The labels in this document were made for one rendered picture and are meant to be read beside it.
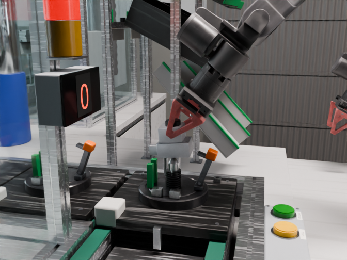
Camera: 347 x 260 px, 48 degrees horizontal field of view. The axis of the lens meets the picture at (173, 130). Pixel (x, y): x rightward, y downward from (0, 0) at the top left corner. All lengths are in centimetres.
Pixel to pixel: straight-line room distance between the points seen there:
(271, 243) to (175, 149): 24
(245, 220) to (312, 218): 30
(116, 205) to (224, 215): 19
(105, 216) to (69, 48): 31
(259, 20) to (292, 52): 284
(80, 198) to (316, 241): 50
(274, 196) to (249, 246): 44
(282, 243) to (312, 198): 45
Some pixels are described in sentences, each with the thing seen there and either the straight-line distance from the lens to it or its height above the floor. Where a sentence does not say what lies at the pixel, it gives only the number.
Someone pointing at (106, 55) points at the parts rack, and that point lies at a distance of 99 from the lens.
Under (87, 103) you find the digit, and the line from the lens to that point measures 61.
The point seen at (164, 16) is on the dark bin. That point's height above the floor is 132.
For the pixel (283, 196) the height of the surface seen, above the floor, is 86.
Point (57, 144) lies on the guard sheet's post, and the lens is 62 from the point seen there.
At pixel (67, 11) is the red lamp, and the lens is 58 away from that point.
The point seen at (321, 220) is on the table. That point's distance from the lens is 101.
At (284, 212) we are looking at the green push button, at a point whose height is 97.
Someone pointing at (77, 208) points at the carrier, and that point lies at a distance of 78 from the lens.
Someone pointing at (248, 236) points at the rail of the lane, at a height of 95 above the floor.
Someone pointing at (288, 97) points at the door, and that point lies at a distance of 358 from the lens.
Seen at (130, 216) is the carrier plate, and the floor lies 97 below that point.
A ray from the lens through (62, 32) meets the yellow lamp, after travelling 57.
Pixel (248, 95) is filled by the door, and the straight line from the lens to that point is 358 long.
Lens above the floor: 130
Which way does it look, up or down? 15 degrees down
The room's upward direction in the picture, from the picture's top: straight up
